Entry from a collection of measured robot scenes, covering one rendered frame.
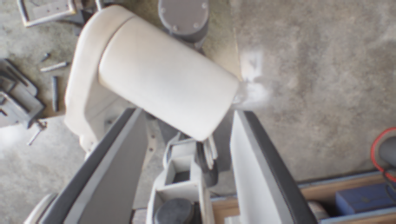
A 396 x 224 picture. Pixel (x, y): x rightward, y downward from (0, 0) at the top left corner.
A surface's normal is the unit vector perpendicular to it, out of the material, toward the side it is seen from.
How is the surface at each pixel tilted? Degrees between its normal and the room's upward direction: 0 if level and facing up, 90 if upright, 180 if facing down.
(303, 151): 0
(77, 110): 15
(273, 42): 0
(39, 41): 0
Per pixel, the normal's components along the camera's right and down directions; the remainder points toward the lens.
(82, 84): -0.17, 0.45
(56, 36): -0.04, 0.25
